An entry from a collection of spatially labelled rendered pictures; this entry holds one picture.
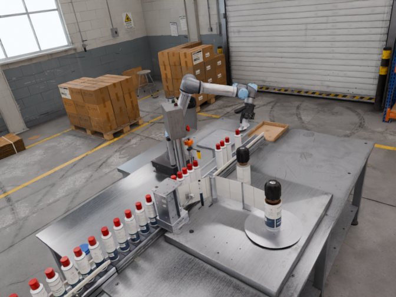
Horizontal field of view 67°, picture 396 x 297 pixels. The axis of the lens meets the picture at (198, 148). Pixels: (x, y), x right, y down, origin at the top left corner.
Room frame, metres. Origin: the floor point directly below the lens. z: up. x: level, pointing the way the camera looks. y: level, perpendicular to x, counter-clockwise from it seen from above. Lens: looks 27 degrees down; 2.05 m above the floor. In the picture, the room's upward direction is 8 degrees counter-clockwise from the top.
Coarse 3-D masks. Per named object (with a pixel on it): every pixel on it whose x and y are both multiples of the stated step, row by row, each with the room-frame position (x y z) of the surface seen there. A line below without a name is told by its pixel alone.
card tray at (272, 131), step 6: (258, 126) 2.61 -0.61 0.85; (264, 126) 2.63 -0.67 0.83; (270, 126) 2.61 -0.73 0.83; (276, 126) 2.59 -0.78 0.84; (282, 126) 2.55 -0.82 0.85; (252, 132) 2.52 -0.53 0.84; (258, 132) 2.52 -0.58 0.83; (264, 132) 2.50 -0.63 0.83; (270, 132) 2.48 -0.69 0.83; (276, 132) 2.46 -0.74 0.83; (282, 132) 2.42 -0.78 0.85; (270, 138) 2.35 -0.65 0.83; (276, 138) 2.33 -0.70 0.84
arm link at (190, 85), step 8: (184, 80) 2.16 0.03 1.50; (192, 80) 2.13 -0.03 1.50; (184, 88) 2.14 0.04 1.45; (192, 88) 2.09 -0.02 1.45; (200, 88) 2.08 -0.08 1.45; (208, 88) 2.09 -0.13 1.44; (216, 88) 2.10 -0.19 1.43; (224, 88) 2.10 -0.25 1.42; (232, 88) 2.10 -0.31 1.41; (240, 88) 2.11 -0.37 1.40; (232, 96) 2.10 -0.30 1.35; (240, 96) 2.07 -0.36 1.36
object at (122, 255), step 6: (252, 138) 2.31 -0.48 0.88; (246, 144) 2.21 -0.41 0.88; (252, 144) 2.20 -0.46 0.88; (216, 168) 1.90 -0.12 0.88; (210, 174) 1.82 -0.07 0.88; (150, 228) 1.34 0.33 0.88; (156, 228) 1.33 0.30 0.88; (150, 234) 1.29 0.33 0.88; (132, 246) 1.21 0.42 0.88; (120, 252) 1.18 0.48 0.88; (126, 252) 1.18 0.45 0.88; (108, 258) 1.15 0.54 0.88; (120, 258) 1.14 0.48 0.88; (114, 264) 1.11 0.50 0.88
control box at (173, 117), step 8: (168, 104) 1.74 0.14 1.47; (168, 112) 1.62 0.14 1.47; (176, 112) 1.64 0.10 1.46; (168, 120) 1.62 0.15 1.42; (176, 120) 1.63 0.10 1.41; (168, 128) 1.65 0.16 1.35; (176, 128) 1.63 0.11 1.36; (184, 128) 1.65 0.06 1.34; (176, 136) 1.63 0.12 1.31; (184, 136) 1.64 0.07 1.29
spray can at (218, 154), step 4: (216, 144) 1.89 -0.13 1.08; (216, 148) 1.88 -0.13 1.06; (220, 148) 1.89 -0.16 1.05; (216, 152) 1.87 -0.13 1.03; (220, 152) 1.87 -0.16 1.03; (216, 156) 1.87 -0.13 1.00; (220, 156) 1.86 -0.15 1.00; (216, 160) 1.88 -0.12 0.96; (220, 160) 1.86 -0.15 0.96; (216, 164) 1.88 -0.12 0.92; (220, 164) 1.86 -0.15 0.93
